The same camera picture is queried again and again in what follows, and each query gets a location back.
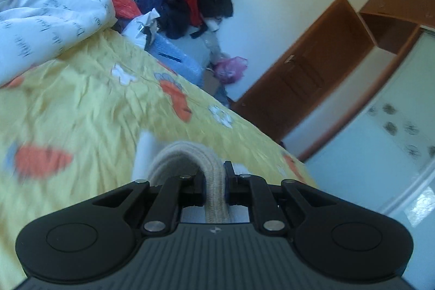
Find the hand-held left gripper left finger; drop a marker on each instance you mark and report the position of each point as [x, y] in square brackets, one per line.
[200, 191]

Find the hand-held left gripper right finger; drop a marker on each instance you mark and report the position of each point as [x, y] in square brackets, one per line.
[229, 191]

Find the beige knitted sock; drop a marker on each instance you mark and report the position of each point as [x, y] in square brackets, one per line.
[214, 181]

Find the pink plastic bag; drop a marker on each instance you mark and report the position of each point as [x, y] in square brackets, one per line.
[230, 70]

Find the blue knit cloth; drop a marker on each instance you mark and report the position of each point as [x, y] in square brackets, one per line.
[176, 55]

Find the wooden door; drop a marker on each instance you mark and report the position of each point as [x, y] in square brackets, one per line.
[306, 72]

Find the yellow floral bedsheet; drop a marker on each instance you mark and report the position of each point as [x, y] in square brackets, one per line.
[85, 106]

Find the clear plastic bag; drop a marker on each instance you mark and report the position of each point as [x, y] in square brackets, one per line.
[212, 42]

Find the frosted sliding door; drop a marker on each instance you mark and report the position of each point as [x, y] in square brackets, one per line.
[390, 140]

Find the white plastic bag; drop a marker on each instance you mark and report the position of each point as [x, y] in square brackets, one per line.
[139, 26]

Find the dark blue clothing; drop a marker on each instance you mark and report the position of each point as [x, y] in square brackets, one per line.
[159, 1]

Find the white printed quilt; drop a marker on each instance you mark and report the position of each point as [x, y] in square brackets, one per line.
[51, 14]

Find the wooden door frame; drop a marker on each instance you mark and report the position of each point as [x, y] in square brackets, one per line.
[390, 35]

